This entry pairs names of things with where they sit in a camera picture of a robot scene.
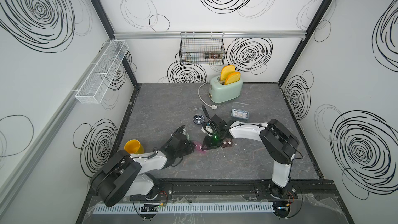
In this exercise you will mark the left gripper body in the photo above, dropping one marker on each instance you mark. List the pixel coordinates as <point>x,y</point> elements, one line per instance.
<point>187,149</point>

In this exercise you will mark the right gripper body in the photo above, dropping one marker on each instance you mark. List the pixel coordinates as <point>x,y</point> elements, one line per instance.
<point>213,141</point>

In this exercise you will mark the dark red small pillbox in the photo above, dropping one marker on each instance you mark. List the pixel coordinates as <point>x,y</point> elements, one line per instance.
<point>226,143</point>

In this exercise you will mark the teal rectangular pillbox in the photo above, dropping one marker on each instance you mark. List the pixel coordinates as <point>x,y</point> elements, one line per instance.
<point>240,111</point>

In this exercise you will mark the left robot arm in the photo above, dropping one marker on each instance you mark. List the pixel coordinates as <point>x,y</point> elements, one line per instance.
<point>128,174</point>

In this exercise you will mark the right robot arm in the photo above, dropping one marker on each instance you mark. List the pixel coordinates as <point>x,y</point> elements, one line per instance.
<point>279,142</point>

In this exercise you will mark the dark blue round pillbox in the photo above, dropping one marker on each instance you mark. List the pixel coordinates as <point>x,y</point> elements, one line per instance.
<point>199,117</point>

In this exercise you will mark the mint green toaster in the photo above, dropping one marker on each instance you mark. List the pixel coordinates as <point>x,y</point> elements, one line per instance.
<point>220,93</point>

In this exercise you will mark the front toast slice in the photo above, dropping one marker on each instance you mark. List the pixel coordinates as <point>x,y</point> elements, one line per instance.
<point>232,78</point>

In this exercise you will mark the toast slice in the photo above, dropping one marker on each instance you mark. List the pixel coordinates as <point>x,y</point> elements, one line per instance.
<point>232,78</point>
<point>226,71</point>

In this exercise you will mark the back toast slice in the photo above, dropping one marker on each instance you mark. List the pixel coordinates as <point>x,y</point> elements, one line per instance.
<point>226,71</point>

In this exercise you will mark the yellow mug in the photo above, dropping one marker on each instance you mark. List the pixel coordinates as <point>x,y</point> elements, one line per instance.
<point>134,147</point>

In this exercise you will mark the spice jars in basket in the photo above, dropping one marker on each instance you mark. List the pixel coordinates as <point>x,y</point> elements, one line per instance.
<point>212,55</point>

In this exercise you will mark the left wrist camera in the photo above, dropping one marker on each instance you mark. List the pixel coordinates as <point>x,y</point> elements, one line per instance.
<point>180,132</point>

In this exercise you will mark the black wire wall basket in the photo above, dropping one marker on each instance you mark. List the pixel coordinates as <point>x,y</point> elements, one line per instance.
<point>193,45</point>

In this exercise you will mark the white slotted cable duct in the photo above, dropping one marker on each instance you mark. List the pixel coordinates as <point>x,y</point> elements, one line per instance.
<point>186,208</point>

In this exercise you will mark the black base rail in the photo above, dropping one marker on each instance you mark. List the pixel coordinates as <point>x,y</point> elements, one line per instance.
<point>168,189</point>

